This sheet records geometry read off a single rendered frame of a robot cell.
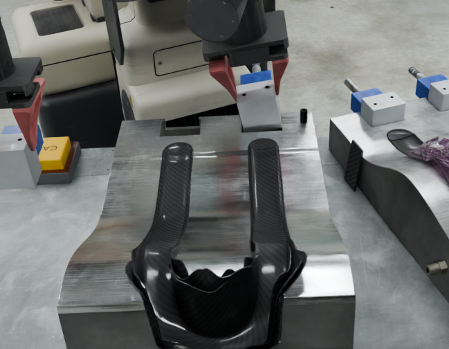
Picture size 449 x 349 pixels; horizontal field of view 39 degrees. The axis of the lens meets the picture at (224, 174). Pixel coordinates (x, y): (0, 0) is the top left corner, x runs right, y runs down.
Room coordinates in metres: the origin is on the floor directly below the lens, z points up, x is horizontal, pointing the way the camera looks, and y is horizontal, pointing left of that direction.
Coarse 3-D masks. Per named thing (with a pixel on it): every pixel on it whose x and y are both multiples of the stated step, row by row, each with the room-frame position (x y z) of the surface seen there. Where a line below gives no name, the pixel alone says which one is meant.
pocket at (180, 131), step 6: (162, 126) 0.74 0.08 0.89; (192, 126) 0.75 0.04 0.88; (198, 126) 0.75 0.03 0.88; (162, 132) 0.73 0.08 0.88; (168, 132) 0.75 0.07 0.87; (174, 132) 0.75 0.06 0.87; (180, 132) 0.75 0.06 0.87; (186, 132) 0.75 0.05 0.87; (192, 132) 0.75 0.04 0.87; (198, 132) 0.75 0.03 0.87
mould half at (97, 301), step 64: (128, 128) 0.74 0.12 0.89; (128, 192) 0.60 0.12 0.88; (192, 192) 0.59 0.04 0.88; (320, 192) 0.58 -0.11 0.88; (128, 256) 0.44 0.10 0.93; (192, 256) 0.43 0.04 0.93; (320, 256) 0.42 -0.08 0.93; (64, 320) 0.38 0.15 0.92; (128, 320) 0.38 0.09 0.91; (320, 320) 0.37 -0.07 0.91
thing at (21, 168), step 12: (12, 132) 0.66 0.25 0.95; (0, 144) 0.61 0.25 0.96; (12, 144) 0.61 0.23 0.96; (24, 144) 0.61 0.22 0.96; (0, 156) 0.60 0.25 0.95; (12, 156) 0.60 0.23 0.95; (24, 156) 0.60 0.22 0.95; (36, 156) 0.63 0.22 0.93; (0, 168) 0.60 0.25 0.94; (12, 168) 0.60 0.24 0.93; (24, 168) 0.60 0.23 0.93; (36, 168) 0.62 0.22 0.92; (0, 180) 0.60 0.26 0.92; (12, 180) 0.60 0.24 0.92; (24, 180) 0.60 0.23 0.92; (36, 180) 0.61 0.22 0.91
